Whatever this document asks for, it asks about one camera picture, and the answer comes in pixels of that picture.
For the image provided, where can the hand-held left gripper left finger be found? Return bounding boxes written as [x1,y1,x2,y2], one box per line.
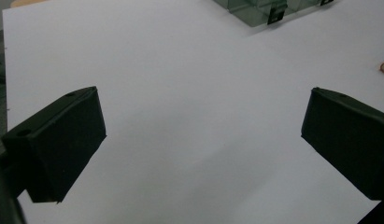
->
[1,86,107,203]

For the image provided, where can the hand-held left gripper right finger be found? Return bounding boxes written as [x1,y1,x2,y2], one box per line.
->
[301,87,384,201]

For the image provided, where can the clear grey plastic organizer box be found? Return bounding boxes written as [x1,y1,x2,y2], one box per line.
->
[212,0,335,28]

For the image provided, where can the white sheet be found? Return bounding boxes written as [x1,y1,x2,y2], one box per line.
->
[2,0,384,224]

